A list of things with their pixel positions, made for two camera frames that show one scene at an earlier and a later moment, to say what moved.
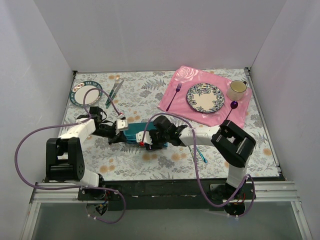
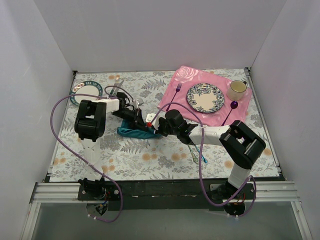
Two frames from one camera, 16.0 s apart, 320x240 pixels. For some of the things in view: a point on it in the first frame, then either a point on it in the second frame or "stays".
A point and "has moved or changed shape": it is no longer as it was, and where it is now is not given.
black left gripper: x=116 y=135 -> x=137 y=120
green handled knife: x=114 y=93 stays
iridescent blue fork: x=201 y=154 stays
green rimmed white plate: x=85 y=94 stays
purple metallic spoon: x=233 y=105 stays
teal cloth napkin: x=130 y=129 has moved or changed shape
